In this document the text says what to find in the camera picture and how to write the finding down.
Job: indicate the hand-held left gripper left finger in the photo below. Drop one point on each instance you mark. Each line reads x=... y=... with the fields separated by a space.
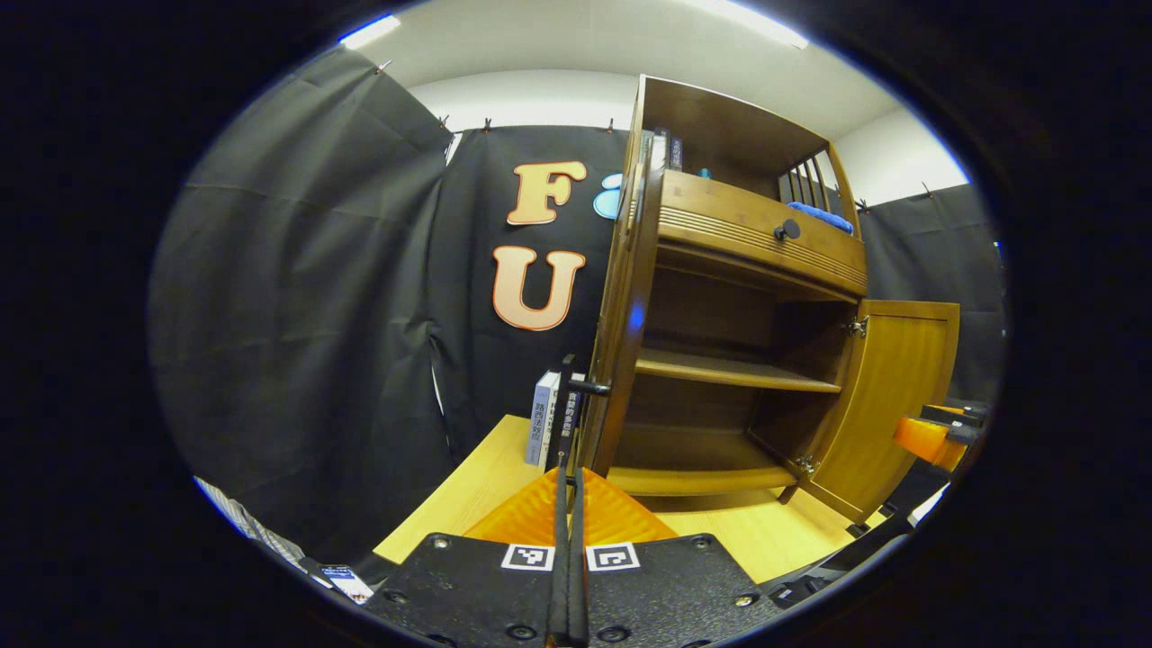
x=468 y=594

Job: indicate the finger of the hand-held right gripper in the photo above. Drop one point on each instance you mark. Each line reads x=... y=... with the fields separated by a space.
x=927 y=441
x=958 y=413

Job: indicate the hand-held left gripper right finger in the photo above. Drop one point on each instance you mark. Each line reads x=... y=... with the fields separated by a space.
x=675 y=594

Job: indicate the wooden cabinet door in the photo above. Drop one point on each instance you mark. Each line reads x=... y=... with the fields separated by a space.
x=891 y=396
x=621 y=315

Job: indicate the wooden double-door shoe cabinet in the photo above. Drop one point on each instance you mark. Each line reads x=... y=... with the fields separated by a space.
x=720 y=315

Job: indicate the metal door hinge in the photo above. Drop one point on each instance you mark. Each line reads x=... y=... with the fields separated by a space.
x=856 y=326
x=805 y=464

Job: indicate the wooden cabinet inner shelf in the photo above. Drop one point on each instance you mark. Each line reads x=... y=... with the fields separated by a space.
x=729 y=369

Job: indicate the wooden ribbed cabinet drawer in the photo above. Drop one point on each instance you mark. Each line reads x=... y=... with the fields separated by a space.
x=747 y=225

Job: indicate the small dark phone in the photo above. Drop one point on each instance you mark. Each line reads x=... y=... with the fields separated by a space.
x=346 y=583

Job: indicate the white standing book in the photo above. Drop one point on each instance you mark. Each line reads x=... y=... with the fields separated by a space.
x=540 y=418

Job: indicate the blue-edged standing book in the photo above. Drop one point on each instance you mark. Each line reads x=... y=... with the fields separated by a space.
x=577 y=409

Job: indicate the person's striped clothing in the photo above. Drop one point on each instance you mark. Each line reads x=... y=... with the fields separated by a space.
x=252 y=522

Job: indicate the blue folded towel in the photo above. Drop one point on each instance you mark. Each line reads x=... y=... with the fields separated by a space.
x=821 y=216

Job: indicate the black round drawer knob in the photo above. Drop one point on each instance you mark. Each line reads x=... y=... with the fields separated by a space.
x=787 y=230

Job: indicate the black backdrop cloth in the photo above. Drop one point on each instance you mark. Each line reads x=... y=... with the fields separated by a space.
x=288 y=297

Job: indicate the blue-grey shelf book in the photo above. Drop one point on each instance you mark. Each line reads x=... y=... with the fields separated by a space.
x=675 y=155

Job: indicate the dark shelf book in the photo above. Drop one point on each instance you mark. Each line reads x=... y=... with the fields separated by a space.
x=660 y=148

